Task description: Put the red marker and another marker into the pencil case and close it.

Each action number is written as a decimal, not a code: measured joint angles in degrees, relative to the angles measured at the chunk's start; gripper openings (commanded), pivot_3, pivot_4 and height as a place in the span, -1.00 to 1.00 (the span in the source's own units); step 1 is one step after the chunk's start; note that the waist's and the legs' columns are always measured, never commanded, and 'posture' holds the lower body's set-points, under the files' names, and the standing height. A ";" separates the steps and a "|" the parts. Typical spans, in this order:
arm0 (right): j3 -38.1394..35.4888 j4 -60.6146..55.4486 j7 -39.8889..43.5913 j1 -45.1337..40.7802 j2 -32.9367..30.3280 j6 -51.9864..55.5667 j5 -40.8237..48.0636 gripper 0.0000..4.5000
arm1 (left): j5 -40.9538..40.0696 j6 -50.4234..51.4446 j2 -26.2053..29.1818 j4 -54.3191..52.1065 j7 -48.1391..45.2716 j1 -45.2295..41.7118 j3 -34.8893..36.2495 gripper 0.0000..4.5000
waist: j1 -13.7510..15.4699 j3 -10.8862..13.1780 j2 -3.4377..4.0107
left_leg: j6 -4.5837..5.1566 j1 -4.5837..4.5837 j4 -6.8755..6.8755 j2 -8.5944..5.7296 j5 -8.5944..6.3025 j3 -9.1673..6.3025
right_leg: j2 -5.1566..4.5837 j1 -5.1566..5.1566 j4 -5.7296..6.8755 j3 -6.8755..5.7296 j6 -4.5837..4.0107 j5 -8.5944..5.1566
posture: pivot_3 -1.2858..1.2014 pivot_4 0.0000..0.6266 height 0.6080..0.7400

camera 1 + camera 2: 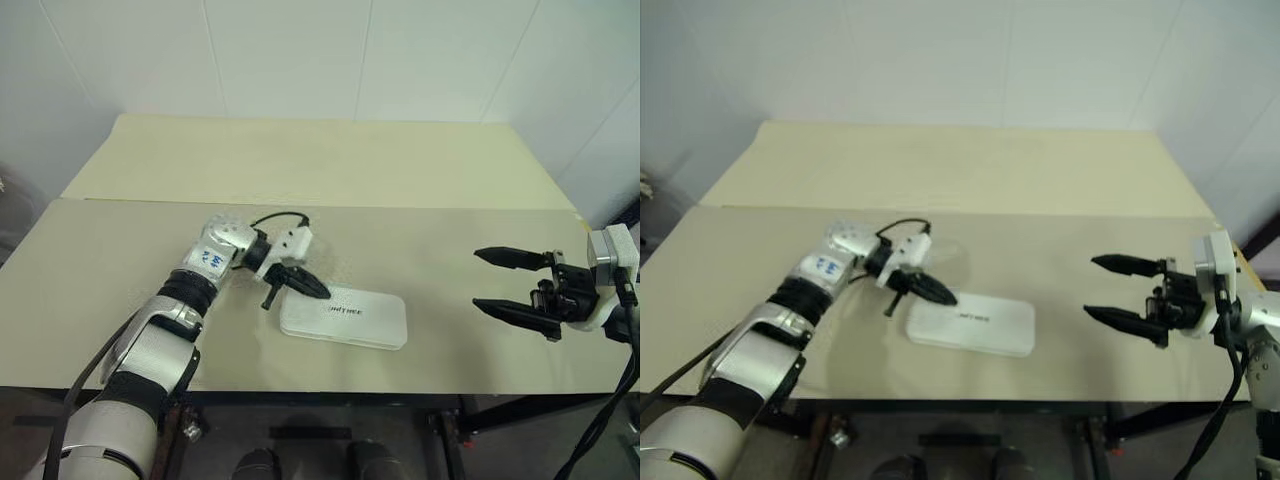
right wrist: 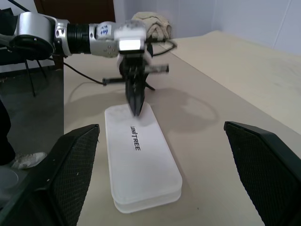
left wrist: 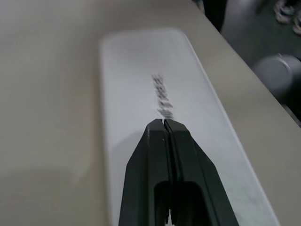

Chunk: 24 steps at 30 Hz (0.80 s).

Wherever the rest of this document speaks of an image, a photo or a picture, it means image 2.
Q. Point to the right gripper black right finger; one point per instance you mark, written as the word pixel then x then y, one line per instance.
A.
pixel 265 169

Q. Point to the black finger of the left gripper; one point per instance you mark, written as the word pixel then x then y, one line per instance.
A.
pixel 131 96
pixel 140 95

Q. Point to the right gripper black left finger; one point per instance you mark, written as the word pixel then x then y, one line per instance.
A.
pixel 58 179

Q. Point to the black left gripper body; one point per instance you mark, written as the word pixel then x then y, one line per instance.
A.
pixel 156 69

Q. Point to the white plastic pencil case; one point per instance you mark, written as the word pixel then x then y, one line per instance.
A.
pixel 145 176

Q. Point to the white shoe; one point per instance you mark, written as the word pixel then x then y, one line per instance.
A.
pixel 29 160

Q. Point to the beige crumpled cloth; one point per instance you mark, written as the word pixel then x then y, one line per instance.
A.
pixel 155 23

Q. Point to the dark trouser leg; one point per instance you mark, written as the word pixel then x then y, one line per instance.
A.
pixel 4 136

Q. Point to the black thin stand legs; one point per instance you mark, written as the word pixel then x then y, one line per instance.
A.
pixel 30 75

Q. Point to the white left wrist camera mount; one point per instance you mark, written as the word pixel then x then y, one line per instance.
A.
pixel 129 33

